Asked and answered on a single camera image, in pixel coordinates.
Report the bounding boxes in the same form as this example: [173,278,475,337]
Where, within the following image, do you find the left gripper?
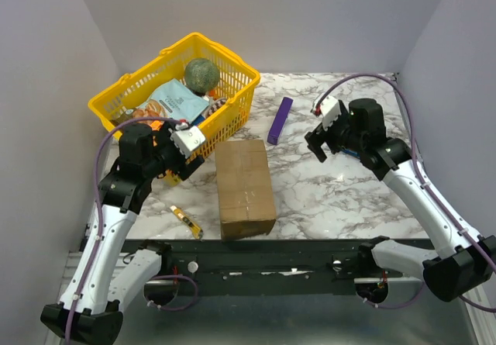
[143,118,205,180]

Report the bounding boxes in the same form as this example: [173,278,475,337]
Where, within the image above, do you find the yellow utility knife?
[170,205,204,240]

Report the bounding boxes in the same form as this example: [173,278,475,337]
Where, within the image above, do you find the brown cardboard express box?
[215,140,277,241]

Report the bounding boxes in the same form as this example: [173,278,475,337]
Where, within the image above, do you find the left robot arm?
[40,118,206,344]

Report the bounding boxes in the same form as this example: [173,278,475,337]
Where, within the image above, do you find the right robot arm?
[305,95,495,302]

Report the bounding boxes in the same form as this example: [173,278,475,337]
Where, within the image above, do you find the blue white product box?
[341,149,360,158]

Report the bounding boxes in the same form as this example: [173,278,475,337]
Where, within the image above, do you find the purple long box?
[267,97,293,145]

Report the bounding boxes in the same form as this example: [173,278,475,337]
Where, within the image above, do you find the orange toy package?
[150,121,171,147]

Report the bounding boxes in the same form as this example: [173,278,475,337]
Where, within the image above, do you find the light blue snack bag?
[132,79,209,122]

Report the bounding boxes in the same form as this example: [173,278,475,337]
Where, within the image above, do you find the green melon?
[184,58,220,95]

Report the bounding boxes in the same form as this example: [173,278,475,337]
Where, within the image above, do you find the yellow plastic shopping basket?
[88,33,260,157]

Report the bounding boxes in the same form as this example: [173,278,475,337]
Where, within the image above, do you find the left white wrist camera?
[170,126,206,158]

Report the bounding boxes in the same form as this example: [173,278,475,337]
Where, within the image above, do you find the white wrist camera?
[170,126,206,158]
[311,95,341,129]

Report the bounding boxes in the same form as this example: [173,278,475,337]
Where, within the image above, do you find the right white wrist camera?
[311,95,341,129]

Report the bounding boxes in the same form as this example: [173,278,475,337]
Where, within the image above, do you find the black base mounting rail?
[79,238,435,298]

